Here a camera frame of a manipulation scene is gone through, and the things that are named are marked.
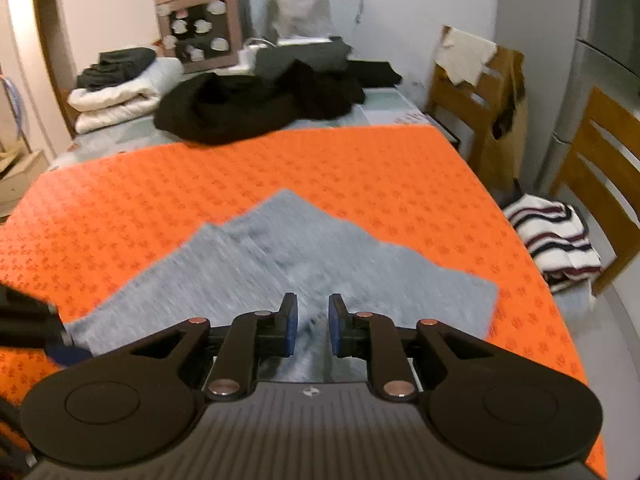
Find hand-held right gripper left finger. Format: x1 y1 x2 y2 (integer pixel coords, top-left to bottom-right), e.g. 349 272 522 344
130 292 298 402

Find silver refrigerator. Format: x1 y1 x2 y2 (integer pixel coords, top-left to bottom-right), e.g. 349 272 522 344
537 0 640 188

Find striped white sweater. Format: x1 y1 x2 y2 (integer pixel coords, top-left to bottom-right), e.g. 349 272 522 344
502 195 603 293

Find white cloth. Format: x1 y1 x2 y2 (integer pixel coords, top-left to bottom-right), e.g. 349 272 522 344
434 27 498 87

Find dark grey folded clothes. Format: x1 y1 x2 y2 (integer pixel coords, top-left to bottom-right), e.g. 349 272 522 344
76 47 157 92

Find thin black garment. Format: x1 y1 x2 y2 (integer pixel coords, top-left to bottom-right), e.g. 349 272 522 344
346 60 403 89

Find colourful hula hoop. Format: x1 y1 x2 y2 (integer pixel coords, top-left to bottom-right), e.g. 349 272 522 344
0 76 26 141

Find orange patterned mat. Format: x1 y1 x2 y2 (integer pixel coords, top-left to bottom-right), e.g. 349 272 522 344
0 125 608 480

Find white folded quilt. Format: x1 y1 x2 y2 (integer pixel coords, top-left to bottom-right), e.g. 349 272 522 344
67 56 185 135

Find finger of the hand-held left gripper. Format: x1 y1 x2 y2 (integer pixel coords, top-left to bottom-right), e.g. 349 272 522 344
0 284 93 366
0 400 36 480

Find plastic-covered appliance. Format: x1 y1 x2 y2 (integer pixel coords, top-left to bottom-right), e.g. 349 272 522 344
263 0 333 47

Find grey pants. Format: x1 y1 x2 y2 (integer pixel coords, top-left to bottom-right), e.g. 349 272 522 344
62 189 501 386

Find dark wooden doorway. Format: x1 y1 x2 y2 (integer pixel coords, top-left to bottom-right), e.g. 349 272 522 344
30 0 78 138

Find dark grey garment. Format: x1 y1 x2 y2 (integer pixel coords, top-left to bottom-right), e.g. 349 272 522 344
254 39 352 81

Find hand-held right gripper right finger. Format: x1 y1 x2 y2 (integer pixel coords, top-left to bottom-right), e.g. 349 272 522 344
327 293 493 402

